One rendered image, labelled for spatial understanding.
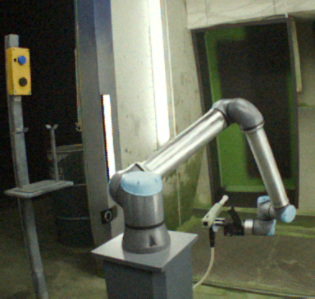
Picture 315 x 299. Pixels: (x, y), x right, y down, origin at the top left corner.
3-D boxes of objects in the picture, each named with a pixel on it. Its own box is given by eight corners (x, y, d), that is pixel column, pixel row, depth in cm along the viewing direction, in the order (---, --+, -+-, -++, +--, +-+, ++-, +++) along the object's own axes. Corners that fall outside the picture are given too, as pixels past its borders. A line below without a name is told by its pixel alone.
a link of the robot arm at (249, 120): (258, 92, 134) (300, 215, 149) (241, 94, 146) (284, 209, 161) (240, 103, 131) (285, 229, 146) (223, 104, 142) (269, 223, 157)
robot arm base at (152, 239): (154, 257, 106) (152, 231, 106) (111, 248, 116) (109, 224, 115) (179, 237, 123) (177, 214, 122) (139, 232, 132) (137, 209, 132)
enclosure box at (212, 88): (222, 185, 250) (205, 29, 218) (299, 186, 224) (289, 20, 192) (212, 206, 220) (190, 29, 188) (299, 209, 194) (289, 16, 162)
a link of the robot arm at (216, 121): (108, 190, 123) (239, 89, 144) (98, 182, 139) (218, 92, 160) (130, 219, 126) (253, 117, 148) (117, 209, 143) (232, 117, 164)
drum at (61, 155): (48, 238, 294) (37, 149, 287) (98, 224, 331) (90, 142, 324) (75, 258, 250) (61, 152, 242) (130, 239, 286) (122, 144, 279)
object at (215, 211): (211, 255, 167) (209, 217, 164) (202, 255, 169) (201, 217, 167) (230, 224, 210) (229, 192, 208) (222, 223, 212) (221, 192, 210)
